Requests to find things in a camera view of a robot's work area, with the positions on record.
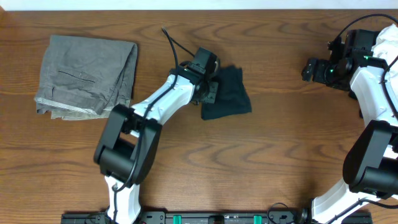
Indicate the folded grey shorts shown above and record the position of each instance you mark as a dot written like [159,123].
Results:
[85,78]

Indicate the white crumpled garment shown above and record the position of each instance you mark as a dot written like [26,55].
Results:
[386,44]

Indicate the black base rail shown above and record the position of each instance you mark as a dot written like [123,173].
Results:
[284,217]

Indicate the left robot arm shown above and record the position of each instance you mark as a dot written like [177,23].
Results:
[128,145]

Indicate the black Nike t-shirt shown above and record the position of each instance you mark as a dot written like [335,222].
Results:
[231,97]

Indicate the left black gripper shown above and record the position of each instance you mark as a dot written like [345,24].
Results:
[212,99]

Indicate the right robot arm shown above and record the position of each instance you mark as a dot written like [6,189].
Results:
[361,65]

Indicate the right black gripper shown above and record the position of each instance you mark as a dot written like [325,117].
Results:
[321,65]

